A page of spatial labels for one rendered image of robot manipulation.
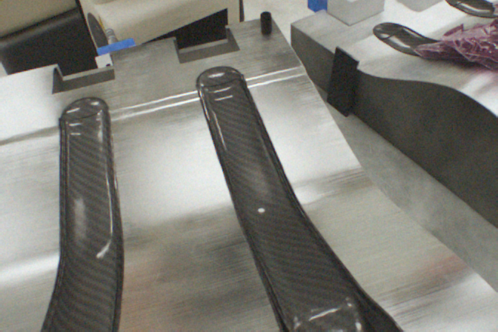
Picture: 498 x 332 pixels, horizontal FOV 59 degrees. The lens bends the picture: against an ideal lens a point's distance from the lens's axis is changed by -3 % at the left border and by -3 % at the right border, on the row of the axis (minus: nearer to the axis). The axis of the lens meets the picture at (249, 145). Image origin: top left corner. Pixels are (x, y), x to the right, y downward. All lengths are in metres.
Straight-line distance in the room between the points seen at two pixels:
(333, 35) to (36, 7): 0.63
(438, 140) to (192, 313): 0.25
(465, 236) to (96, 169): 0.28
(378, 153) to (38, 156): 0.29
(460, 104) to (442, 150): 0.05
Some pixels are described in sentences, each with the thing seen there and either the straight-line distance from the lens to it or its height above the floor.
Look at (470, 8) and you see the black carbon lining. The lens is 0.56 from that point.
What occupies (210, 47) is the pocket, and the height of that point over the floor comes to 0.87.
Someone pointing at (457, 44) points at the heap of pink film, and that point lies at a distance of 0.41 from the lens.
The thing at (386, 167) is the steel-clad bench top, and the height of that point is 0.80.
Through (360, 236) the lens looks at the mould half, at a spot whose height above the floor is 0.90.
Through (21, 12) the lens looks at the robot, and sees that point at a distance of 0.95.
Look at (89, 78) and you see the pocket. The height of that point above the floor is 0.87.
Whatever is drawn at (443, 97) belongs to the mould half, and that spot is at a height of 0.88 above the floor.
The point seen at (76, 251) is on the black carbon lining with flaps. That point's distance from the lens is 0.30.
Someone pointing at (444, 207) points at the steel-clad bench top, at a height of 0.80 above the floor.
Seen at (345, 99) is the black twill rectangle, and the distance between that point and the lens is 0.45.
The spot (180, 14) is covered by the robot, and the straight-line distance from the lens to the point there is 0.71.
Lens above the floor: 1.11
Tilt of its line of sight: 46 degrees down
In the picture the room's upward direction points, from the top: 6 degrees counter-clockwise
